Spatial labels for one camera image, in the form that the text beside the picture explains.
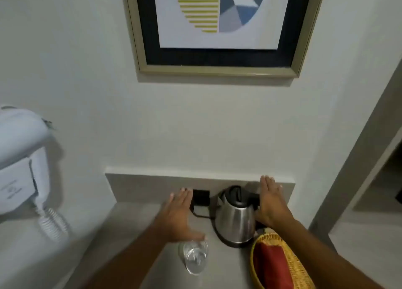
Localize person's left hand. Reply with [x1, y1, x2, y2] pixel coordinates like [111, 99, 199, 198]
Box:
[153, 188, 208, 244]

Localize person's right hand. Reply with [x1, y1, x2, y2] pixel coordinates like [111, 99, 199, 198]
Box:
[255, 175, 295, 229]

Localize clear drinking glass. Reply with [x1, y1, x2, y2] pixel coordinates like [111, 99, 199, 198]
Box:
[178, 240, 209, 276]

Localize red cloth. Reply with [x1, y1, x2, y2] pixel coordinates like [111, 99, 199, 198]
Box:
[253, 242, 294, 289]

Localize person's left forearm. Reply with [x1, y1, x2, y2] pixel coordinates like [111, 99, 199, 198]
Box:
[82, 224, 174, 289]

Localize person's right forearm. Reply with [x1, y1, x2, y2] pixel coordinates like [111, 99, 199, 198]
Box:
[272, 218, 385, 289]

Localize grey countertop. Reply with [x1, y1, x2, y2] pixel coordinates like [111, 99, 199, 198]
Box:
[61, 173, 296, 289]

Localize stainless steel electric kettle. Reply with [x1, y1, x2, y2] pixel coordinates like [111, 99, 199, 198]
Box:
[214, 185, 267, 248]

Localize yellow wicker basket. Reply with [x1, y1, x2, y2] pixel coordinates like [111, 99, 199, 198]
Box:
[250, 232, 316, 289]

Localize framed abstract picture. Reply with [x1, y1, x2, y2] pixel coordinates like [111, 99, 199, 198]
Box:
[120, 0, 327, 79]

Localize black wall socket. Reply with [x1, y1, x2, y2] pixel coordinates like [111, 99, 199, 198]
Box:
[189, 189, 211, 213]

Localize white wall hair dryer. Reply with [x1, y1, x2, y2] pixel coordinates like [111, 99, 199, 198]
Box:
[0, 105, 56, 216]

